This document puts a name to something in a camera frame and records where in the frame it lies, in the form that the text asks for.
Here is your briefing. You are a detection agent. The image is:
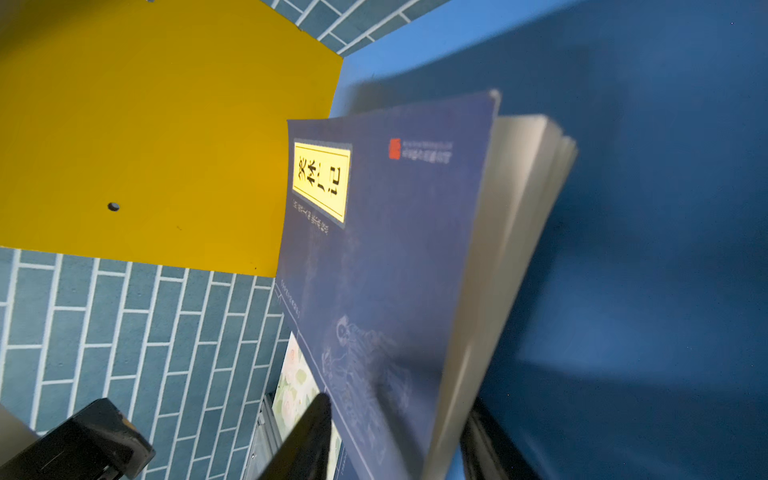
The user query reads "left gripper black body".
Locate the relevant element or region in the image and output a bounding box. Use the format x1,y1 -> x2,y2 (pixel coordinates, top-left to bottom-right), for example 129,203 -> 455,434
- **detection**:
1,398 -> 155,479

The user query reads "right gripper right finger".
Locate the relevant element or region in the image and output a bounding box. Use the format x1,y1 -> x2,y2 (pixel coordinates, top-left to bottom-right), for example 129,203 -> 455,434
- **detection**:
460,399 -> 540,480

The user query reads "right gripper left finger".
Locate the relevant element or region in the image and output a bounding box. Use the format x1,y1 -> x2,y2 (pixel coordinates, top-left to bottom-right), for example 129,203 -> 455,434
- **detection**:
258,393 -> 332,480

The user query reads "blue book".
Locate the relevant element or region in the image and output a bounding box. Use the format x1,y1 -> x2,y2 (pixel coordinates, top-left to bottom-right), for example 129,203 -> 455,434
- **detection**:
276,90 -> 578,479

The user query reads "yellow shelf with coloured boards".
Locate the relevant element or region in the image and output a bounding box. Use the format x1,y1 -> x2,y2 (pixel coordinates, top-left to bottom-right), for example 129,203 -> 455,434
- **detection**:
1,1 -> 767,479

